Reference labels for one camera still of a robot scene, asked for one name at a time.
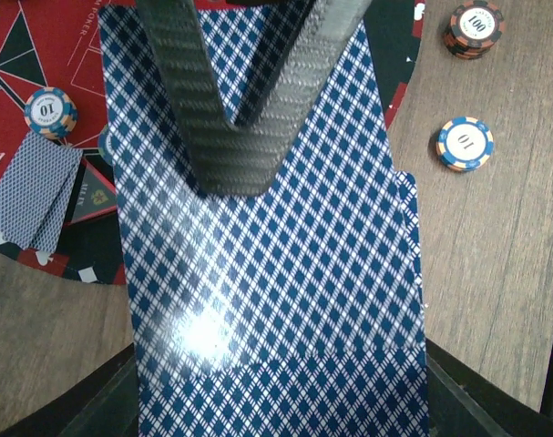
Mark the blue green poker chip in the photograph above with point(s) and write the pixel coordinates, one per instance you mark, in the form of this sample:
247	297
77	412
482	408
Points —
103	147

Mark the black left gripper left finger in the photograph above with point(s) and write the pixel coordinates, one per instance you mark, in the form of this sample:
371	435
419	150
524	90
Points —
105	403

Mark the blue patterned card deck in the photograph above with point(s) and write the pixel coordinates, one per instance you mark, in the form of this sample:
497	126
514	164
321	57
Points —
294	313

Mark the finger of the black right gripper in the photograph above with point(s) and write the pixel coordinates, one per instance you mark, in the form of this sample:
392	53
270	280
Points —
294	47

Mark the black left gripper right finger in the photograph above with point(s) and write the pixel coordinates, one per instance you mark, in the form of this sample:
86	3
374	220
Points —
463	403

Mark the round red black poker mat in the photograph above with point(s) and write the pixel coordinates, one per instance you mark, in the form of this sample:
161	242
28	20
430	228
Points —
56	43

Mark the triangular all in marker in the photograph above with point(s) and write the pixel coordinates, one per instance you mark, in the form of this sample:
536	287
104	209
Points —
93	195

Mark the white blue chip stack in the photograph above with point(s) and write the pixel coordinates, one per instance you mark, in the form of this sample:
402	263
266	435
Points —
464	144

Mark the white blue poker chip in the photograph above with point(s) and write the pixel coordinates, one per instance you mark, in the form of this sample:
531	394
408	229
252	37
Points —
51	113

